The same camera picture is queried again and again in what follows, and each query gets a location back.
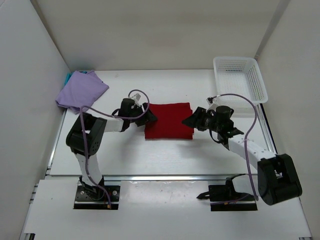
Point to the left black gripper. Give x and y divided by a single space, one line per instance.
148 117

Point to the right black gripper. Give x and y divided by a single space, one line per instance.
197 120

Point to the red t shirt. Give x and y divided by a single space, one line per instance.
169 122

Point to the lavender t shirt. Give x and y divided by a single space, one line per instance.
81 90

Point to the teal t shirt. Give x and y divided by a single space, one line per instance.
66 78

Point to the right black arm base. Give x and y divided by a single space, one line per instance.
225 198

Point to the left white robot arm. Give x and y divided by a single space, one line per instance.
85 137

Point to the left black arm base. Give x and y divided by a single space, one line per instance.
94 198

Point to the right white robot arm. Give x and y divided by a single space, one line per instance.
277 178

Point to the white plastic laundry basket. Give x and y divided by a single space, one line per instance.
236 76

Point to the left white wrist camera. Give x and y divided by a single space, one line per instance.
136 96

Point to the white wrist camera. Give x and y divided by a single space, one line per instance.
136 96
212 103

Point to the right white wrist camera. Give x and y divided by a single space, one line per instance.
212 103

